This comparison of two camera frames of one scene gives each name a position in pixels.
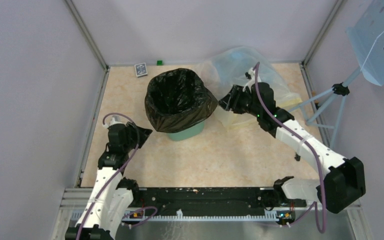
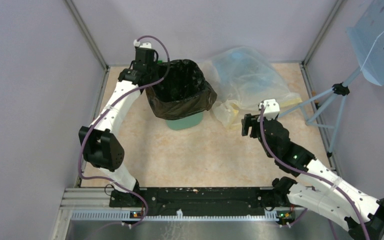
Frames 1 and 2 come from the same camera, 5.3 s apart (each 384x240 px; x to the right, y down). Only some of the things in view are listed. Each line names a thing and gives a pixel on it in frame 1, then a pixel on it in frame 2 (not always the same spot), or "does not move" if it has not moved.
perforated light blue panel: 376,37 does not move
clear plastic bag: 228,66 does not move
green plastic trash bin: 178,136 to 186,122
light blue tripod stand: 340,89 does not move
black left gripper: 141,133 to 155,78
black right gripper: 230,102 to 250,120
